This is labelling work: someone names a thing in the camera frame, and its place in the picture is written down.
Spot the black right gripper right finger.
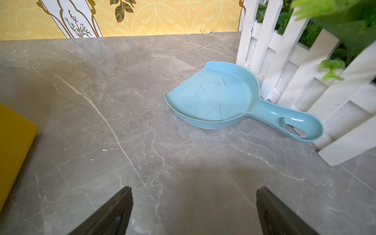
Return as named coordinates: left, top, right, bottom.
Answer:
left=256, top=187, right=319, bottom=235

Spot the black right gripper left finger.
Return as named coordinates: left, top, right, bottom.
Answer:
left=70, top=187, right=133, bottom=235

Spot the yellow plastic drawer cabinet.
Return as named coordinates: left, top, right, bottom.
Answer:
left=1, top=104, right=38, bottom=209

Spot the light blue plastic dustpan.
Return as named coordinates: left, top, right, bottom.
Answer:
left=164, top=62, right=324, bottom=143

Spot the white picket fence planter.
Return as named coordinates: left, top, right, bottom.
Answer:
left=236, top=1, right=376, bottom=165

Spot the artificial flower bouquet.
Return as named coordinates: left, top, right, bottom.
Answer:
left=275, top=1, right=376, bottom=82

